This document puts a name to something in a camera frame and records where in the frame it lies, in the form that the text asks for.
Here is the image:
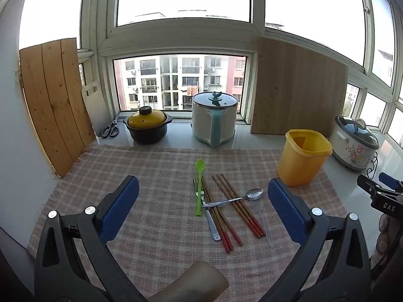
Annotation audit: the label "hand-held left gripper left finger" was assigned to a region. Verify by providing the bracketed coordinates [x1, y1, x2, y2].
[34, 175, 148, 302]

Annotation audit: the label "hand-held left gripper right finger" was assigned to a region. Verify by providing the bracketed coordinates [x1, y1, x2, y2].
[267, 178, 372, 302]

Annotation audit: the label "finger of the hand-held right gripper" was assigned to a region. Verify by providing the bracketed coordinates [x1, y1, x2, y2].
[379, 172, 403, 192]
[357, 174, 386, 210]

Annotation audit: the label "clear plastic spoon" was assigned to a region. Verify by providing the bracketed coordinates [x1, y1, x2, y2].
[252, 199, 277, 248]

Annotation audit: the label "metal spoon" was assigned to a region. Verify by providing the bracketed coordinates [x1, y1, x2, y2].
[203, 188, 264, 208]

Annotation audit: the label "yellow plastic container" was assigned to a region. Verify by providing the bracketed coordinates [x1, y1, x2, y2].
[277, 129, 333, 188]

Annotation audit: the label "metal fork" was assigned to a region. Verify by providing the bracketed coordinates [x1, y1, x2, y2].
[192, 178, 221, 241]

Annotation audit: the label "green plastic spoon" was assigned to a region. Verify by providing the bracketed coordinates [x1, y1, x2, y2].
[195, 159, 206, 217]

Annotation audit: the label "person's right hand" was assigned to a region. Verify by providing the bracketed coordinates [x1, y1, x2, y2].
[376, 214, 403, 256]

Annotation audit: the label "pink checked tablecloth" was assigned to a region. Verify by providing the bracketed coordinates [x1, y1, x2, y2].
[27, 145, 350, 302]

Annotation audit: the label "floral rice cooker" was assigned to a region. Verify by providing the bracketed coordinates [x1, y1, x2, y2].
[329, 115, 380, 172]

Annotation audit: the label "black kitchen scissors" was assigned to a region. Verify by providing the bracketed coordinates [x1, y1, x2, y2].
[101, 120, 121, 138]

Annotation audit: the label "black ceramic pot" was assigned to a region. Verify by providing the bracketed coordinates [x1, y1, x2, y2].
[123, 115, 174, 145]

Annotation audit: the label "yellow pot lid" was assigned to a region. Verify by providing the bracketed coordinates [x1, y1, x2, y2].
[127, 106, 168, 130]

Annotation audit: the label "white cutting board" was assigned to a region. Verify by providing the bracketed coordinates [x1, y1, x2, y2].
[81, 81, 111, 138]

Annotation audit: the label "blurry brown rounded object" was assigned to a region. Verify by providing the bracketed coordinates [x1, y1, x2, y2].
[147, 259, 230, 302]

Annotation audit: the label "white teal electric pot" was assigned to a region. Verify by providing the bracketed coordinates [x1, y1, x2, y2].
[191, 101, 239, 148]

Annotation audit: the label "pine plank board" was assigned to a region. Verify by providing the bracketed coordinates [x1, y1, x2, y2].
[19, 38, 97, 178]

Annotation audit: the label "light wooden board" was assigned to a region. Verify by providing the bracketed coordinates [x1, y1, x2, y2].
[250, 36, 349, 138]

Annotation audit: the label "pink apartment building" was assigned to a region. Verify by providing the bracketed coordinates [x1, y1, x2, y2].
[114, 55, 247, 112]

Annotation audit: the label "glass lid teal knob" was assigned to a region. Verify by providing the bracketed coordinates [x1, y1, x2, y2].
[192, 91, 239, 109]

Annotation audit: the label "black power cable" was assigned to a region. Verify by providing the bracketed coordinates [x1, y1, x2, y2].
[365, 152, 379, 180]

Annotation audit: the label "white window frame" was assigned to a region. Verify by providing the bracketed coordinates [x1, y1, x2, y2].
[77, 0, 403, 147]

